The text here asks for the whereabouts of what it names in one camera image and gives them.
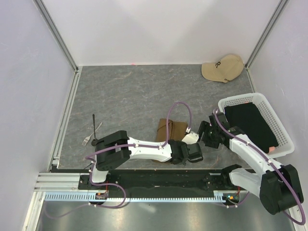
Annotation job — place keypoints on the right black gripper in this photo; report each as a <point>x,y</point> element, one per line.
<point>204,126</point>

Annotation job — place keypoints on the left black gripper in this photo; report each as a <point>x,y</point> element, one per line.
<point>181,143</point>

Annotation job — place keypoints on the brown cloth napkin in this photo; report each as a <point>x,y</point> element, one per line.
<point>169,130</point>

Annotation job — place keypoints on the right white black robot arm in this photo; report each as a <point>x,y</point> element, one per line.
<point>276,185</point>

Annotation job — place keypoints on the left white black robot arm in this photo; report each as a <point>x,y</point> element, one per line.
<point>117,148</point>

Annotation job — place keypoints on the black cloth in basket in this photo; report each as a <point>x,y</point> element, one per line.
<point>249,119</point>

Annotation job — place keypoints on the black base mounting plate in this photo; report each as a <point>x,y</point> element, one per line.
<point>206,179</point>

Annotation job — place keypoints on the beige baseball cap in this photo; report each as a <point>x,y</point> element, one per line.
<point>225,70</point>

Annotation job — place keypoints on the white plastic basket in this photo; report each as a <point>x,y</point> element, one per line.
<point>285,144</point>

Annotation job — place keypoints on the black spoon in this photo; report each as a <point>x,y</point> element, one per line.
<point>94,141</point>

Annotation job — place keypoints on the silver fork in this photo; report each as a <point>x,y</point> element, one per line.
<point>87,139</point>

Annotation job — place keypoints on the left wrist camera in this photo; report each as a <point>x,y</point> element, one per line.
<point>191,139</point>

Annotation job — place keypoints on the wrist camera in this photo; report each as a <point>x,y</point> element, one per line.
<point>221,118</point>
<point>191,139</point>

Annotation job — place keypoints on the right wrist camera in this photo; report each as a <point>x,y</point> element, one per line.
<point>221,118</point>

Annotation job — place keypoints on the light blue cable duct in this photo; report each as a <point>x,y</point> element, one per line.
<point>112,196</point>

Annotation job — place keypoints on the front aluminium rail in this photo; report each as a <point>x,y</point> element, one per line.
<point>81,182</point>

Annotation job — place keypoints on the right aluminium frame post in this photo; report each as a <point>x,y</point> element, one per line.
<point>266,32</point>

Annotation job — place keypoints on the aluminium frame post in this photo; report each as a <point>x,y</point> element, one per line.
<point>266,32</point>
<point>55,32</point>

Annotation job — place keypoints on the left aluminium frame post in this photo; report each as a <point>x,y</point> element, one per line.
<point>55,32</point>

